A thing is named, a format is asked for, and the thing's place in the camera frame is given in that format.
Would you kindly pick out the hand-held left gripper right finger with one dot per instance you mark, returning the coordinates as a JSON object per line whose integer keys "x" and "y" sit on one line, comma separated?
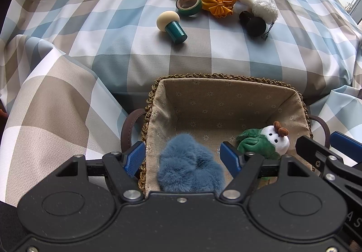
{"x": 229, "y": 158}

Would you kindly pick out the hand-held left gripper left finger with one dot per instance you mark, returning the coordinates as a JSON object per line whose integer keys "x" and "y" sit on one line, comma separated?
{"x": 135, "y": 157}

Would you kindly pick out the green tape roll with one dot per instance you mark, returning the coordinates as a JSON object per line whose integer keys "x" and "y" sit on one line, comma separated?
{"x": 186, "y": 11}

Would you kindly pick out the window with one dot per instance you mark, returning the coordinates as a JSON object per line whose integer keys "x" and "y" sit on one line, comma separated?
{"x": 355, "y": 6}

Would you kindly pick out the woven basket with fabric lining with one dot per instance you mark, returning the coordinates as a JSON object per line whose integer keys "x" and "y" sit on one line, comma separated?
{"x": 226, "y": 105}

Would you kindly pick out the checkered tablecloth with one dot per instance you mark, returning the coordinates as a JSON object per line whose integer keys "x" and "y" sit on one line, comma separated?
{"x": 84, "y": 14}

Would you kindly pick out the green and white plush toy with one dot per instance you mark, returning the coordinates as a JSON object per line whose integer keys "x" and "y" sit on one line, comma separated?
{"x": 256, "y": 141}

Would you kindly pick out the blue fluffy scrunchie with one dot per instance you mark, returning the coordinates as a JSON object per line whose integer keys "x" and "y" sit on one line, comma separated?
{"x": 183, "y": 161}

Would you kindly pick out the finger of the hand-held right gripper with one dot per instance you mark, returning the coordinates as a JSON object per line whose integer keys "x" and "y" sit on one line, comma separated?
{"x": 345, "y": 141}
{"x": 311, "y": 151}

